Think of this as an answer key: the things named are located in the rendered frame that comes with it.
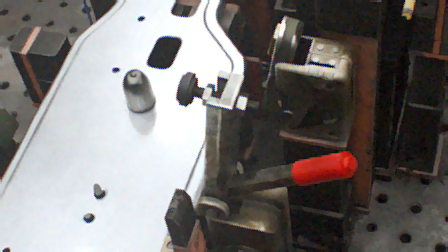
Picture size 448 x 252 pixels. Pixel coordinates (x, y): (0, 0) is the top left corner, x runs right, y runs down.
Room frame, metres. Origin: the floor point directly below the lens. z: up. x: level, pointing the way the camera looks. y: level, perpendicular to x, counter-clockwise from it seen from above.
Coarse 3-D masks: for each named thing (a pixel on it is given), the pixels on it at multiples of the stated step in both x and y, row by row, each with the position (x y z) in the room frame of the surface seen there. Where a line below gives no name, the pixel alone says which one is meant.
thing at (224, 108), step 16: (192, 80) 0.44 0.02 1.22; (224, 80) 0.44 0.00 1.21; (240, 80) 0.44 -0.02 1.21; (176, 96) 0.44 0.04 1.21; (192, 96) 0.44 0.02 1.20; (208, 96) 0.43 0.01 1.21; (224, 96) 0.42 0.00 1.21; (240, 96) 0.42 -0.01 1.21; (208, 112) 0.42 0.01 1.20; (224, 112) 0.41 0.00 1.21; (240, 112) 0.42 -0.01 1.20; (256, 112) 0.42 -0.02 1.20; (208, 128) 0.42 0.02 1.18; (224, 128) 0.41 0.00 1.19; (208, 144) 0.42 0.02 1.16; (224, 144) 0.41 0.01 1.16; (208, 160) 0.42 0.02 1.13; (224, 160) 0.41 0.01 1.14; (208, 176) 0.42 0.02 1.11; (224, 176) 0.42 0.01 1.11; (208, 192) 0.42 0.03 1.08; (224, 192) 0.42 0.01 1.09
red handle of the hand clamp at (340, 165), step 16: (304, 160) 0.41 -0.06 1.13; (320, 160) 0.40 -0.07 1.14; (336, 160) 0.39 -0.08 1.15; (352, 160) 0.39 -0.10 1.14; (240, 176) 0.43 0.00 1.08; (256, 176) 0.42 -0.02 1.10; (272, 176) 0.41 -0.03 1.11; (288, 176) 0.40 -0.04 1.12; (304, 176) 0.39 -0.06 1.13; (320, 176) 0.39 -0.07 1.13; (336, 176) 0.38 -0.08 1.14; (240, 192) 0.42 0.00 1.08
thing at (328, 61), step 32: (288, 64) 0.57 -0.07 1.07; (320, 64) 0.56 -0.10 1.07; (352, 64) 0.56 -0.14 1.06; (288, 96) 0.56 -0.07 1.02; (320, 96) 0.55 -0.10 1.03; (352, 96) 0.57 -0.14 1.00; (288, 128) 0.57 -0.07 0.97; (320, 128) 0.55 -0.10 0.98; (288, 160) 0.57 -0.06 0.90; (288, 192) 0.57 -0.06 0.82; (320, 192) 0.55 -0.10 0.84; (352, 192) 0.58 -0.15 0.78; (320, 224) 0.55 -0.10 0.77; (352, 224) 0.56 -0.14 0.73
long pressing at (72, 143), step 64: (128, 0) 0.78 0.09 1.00; (64, 64) 0.69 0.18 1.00; (128, 64) 0.67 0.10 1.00; (192, 64) 0.65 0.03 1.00; (64, 128) 0.59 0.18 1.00; (128, 128) 0.58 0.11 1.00; (192, 128) 0.56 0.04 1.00; (0, 192) 0.52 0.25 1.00; (64, 192) 0.51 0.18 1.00; (128, 192) 0.49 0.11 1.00; (192, 192) 0.48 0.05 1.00
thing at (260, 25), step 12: (228, 0) 0.91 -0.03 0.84; (240, 0) 0.90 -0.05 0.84; (252, 0) 0.90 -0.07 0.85; (264, 0) 0.89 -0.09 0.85; (252, 12) 0.90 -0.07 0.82; (264, 12) 0.89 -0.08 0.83; (252, 24) 0.90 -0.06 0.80; (264, 24) 0.89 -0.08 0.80; (252, 36) 0.90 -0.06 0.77; (264, 36) 0.89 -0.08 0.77; (264, 48) 0.89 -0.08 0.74; (264, 60) 0.89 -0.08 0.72; (264, 72) 0.88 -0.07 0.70
